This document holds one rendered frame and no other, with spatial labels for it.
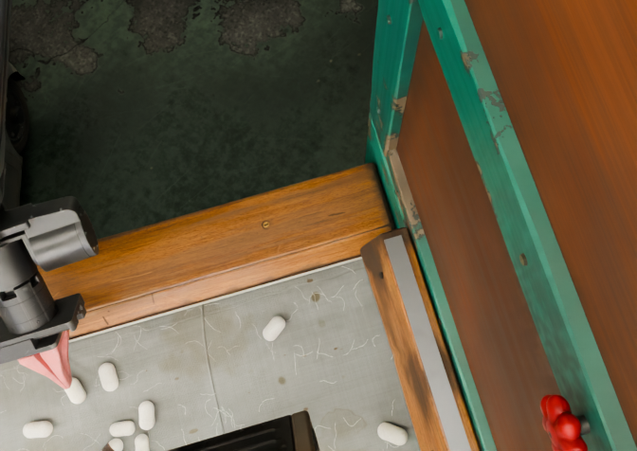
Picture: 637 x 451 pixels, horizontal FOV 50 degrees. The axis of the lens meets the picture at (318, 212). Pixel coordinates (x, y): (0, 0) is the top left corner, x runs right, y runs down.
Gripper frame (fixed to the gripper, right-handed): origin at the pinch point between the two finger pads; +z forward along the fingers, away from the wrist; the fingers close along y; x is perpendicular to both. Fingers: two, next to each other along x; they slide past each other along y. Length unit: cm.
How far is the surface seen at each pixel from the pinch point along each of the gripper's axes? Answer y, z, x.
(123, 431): 3.5, 9.6, -0.2
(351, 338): 34.4, 8.8, 3.4
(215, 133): 17, 6, 102
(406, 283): 42.2, -1.5, -3.7
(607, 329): 46, -21, -43
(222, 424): 15.4, 13.0, -0.4
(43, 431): -6.3, 7.2, 1.4
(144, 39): 6, -19, 122
